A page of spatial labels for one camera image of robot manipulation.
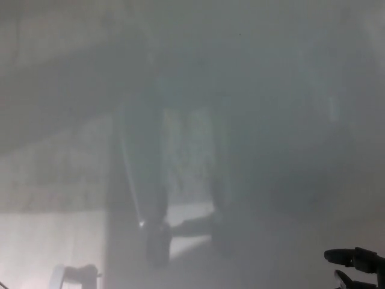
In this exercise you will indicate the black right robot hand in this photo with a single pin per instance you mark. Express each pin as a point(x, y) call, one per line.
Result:
point(358, 259)

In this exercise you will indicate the grey refrigerator door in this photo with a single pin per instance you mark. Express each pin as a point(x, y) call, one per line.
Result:
point(192, 120)

